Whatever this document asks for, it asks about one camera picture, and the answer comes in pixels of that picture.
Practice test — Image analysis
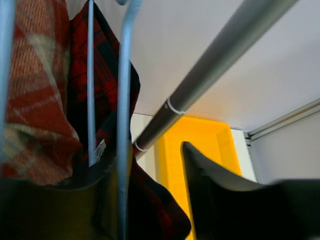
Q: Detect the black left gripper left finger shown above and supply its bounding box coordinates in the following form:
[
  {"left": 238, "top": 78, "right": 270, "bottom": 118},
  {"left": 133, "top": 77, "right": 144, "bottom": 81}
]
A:
[{"left": 0, "top": 157, "right": 117, "bottom": 240}]

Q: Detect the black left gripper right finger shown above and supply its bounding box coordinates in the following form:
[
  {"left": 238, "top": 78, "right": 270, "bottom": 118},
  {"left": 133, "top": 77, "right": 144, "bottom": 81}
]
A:
[{"left": 181, "top": 141, "right": 320, "bottom": 240}]

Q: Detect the red navy plaid skirt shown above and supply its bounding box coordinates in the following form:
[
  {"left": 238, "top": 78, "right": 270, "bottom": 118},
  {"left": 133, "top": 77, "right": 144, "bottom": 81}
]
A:
[{"left": 67, "top": 3, "right": 192, "bottom": 240}]

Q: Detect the rust beige plaid skirt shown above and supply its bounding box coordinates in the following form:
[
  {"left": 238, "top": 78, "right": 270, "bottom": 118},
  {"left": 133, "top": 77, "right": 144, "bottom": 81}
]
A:
[{"left": 0, "top": 0, "right": 82, "bottom": 185}]

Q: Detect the yellow plastic bin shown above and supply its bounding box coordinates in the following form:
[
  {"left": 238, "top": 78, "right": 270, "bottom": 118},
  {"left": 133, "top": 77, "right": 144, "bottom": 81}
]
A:
[{"left": 153, "top": 115, "right": 243, "bottom": 240}]

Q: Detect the white metal clothes rack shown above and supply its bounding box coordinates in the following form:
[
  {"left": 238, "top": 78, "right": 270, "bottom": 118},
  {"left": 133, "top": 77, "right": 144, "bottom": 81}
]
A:
[{"left": 133, "top": 0, "right": 296, "bottom": 158}]

